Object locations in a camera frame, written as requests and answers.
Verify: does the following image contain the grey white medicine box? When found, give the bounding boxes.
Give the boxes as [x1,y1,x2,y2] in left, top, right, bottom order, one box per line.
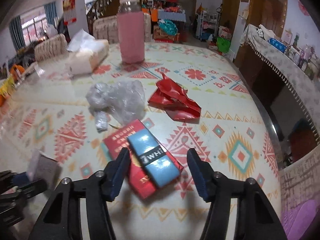
[26,149,59,190]

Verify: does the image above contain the red box with blue pack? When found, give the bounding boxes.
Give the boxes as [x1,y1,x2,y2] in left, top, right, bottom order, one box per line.
[104,119,183,199]

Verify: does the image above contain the patterned dining chair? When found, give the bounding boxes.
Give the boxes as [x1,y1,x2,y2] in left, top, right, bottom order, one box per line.
[278,146,320,240]

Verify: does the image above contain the yellow snack bag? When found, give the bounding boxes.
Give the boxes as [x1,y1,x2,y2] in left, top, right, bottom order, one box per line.
[0,75,15,99]

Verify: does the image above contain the sideboard with lace cloth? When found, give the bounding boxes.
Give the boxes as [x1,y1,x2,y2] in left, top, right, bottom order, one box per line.
[234,24,319,145]

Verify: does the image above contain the crumpled clear plastic bag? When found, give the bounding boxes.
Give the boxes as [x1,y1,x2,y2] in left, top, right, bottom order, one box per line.
[86,80,146,132]

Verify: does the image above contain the red crumpled wrapper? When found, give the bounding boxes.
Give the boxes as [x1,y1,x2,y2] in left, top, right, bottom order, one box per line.
[148,73,201,121]

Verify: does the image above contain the patterned chair far left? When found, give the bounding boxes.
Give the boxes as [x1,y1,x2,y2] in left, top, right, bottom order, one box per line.
[34,34,67,62]

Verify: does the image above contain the white tissue box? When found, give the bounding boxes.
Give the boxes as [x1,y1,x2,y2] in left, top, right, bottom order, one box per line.
[65,29,110,76]

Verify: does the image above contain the patterned chair far middle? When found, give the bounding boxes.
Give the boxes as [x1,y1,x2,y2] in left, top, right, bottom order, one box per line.
[93,13,152,44]

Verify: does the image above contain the pink sleeved glass jar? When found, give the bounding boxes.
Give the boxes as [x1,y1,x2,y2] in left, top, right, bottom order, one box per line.
[117,0,145,64]

